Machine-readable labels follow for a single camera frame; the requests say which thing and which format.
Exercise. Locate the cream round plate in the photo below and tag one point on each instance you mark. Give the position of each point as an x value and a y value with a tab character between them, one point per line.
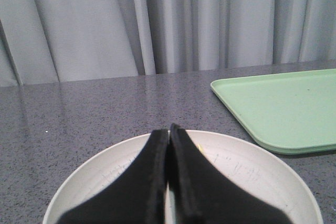
252	168

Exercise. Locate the yellow plastic fork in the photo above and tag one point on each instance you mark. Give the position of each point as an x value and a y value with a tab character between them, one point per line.
200	148

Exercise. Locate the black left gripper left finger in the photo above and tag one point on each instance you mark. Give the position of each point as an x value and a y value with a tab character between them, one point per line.
136	196

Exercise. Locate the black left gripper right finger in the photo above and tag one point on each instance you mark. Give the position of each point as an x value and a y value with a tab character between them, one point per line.
204	195

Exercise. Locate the grey curtain backdrop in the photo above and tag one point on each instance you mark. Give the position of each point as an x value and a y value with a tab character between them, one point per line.
45	41

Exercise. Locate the light green serving tray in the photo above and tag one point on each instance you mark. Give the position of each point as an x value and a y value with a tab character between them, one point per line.
287	113

